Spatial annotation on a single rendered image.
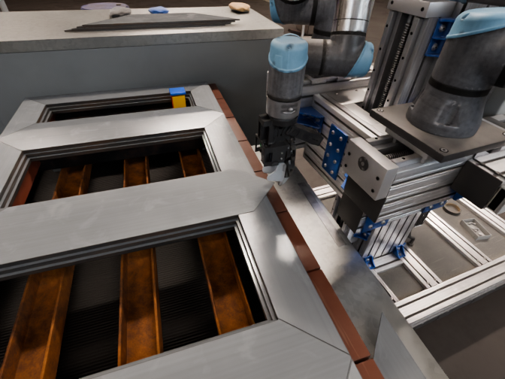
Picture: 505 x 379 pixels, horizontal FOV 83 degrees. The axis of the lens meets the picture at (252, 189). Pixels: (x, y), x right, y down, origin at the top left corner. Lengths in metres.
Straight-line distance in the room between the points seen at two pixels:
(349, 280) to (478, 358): 1.01
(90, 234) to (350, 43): 0.70
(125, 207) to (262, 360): 0.47
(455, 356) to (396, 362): 0.98
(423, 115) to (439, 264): 1.03
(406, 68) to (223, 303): 0.79
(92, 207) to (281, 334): 0.53
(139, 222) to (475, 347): 1.54
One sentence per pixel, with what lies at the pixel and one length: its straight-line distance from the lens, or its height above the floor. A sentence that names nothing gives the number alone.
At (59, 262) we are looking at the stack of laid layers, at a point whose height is 0.83.
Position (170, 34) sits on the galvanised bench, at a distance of 1.40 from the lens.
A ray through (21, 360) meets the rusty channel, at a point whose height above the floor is 0.68.
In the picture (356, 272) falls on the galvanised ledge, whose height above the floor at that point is 0.68.
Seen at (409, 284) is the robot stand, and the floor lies 0.21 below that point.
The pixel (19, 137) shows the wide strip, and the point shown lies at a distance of 1.21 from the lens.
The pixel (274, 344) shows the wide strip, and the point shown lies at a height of 0.85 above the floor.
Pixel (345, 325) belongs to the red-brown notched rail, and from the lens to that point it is 0.60.
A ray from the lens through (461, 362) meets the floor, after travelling 1.70.
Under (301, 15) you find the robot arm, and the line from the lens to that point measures 1.06.
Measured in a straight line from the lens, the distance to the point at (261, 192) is 0.75.
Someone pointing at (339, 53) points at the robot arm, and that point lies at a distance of 0.71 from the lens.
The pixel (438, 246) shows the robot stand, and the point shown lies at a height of 0.21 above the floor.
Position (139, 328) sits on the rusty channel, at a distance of 0.76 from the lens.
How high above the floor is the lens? 1.35
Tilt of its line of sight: 41 degrees down
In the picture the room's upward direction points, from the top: 2 degrees clockwise
